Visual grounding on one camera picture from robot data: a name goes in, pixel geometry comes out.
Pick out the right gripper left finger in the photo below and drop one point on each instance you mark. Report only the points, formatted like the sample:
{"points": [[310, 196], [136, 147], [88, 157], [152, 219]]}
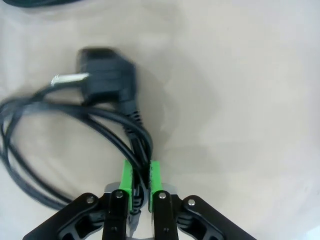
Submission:
{"points": [[115, 215]]}

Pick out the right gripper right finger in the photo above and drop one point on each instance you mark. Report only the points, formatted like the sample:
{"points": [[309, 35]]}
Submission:
{"points": [[162, 215]]}

